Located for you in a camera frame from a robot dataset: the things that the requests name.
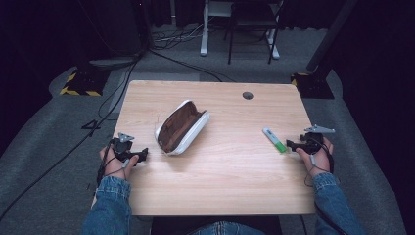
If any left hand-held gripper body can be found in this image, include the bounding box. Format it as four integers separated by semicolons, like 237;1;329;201
109;131;141;164

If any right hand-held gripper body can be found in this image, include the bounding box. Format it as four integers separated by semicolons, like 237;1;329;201
296;124;336;156

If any white green marker pen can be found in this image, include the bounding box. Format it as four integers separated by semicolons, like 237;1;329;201
261;126;289;154

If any white pencil case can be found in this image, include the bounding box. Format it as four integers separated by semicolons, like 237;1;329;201
154;99;211;157

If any person's left hand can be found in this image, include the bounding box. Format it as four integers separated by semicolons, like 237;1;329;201
99;145;140;180

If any person's right hand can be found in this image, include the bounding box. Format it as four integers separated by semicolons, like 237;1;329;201
295;136;335;178

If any black yellow striped stand base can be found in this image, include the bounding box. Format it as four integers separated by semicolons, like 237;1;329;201
290;71;336;100
59;68;112;98

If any grey round stand base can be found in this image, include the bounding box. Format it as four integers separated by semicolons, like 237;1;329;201
87;56;138;69

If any person's lap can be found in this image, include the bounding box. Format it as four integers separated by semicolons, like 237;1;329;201
191;220;266;235

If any black slanted stand pole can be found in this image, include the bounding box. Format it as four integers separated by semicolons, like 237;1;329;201
304;0;360;73

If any black chair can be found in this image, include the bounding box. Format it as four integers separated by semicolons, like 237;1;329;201
224;0;285;66

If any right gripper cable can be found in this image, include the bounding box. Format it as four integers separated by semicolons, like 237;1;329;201
302;136;336;188

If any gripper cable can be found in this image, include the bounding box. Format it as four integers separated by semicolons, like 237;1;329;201
302;136;336;188
95;140;127;188

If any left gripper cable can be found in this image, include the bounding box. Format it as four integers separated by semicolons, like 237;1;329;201
95;140;127;188

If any black floor cable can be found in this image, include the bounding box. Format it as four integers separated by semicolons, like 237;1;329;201
0;58;141;223

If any bundle of floor cables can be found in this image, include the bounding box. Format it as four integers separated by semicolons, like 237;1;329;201
150;19;209;52

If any white desk frame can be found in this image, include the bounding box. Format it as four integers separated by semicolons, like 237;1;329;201
199;0;282;61

